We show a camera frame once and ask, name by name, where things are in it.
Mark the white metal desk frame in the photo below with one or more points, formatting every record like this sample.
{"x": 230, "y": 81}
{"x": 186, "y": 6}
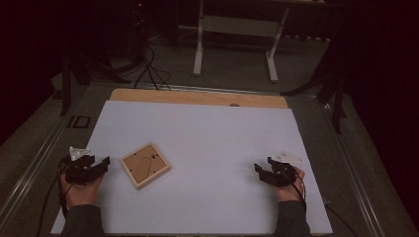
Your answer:
{"x": 237, "y": 28}

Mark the black tripod stand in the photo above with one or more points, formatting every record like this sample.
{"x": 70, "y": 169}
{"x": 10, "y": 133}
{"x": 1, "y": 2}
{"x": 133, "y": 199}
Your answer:
{"x": 336, "y": 95}
{"x": 67, "y": 85}

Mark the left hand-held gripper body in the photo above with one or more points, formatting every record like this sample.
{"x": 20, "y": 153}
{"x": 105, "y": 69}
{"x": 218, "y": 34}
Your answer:
{"x": 76, "y": 174}

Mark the wooden picture frame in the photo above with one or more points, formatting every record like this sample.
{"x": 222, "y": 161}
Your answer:
{"x": 145, "y": 165}

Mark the white table mat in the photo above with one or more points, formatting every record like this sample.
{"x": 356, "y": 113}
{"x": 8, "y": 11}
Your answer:
{"x": 204, "y": 141}

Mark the person's right hand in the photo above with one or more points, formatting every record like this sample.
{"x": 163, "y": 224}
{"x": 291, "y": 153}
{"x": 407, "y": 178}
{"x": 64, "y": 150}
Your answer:
{"x": 287, "y": 193}

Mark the black floor socket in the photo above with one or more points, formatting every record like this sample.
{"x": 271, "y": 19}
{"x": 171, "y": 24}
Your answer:
{"x": 79, "y": 122}

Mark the aluminium floor rail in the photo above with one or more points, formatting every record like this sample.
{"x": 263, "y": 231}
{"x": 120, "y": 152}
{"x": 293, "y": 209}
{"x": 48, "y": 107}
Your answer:
{"x": 355, "y": 177}
{"x": 36, "y": 164}

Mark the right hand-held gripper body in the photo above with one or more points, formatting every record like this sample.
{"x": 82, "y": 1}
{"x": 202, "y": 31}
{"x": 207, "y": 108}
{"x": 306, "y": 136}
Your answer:
{"x": 282, "y": 176}

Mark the person's left hand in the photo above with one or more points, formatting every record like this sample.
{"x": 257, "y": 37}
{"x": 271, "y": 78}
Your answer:
{"x": 80, "y": 195}

